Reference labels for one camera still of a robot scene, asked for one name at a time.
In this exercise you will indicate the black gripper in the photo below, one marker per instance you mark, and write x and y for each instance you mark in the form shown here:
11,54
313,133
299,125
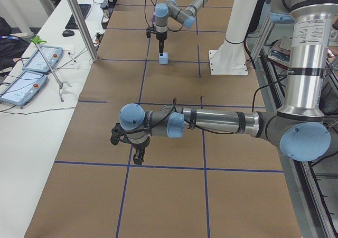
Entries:
139,145
161,37

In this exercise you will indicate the light blue foam block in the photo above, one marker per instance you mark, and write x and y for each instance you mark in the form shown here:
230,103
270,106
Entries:
163,58

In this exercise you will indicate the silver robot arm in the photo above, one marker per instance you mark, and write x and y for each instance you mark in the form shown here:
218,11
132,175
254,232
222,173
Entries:
179,8
170,122

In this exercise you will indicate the purple foam block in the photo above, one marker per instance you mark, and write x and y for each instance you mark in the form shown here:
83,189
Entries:
153,18

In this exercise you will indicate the black computer mouse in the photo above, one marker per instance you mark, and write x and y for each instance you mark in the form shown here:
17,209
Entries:
68,33

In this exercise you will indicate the white side table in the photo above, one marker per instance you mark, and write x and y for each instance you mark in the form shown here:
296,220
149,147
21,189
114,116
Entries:
32,134

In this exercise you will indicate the stack of books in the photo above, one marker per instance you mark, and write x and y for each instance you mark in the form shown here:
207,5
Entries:
279,52

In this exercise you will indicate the lower teach pendant tablet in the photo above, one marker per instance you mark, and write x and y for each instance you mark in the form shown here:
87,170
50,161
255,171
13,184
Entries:
24,88

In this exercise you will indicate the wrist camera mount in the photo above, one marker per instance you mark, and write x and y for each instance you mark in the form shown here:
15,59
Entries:
118,135
150,30

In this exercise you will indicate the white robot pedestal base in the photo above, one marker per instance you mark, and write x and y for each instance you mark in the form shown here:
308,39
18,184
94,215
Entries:
229,58

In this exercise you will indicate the aluminium frame post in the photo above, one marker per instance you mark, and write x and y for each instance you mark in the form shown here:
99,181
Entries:
76,12

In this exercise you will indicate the green handled reacher grabber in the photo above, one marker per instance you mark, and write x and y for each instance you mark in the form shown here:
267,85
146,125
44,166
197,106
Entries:
37,41

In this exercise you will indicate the aluminium frame rack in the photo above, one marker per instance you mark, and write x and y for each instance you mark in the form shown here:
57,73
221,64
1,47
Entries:
297,127

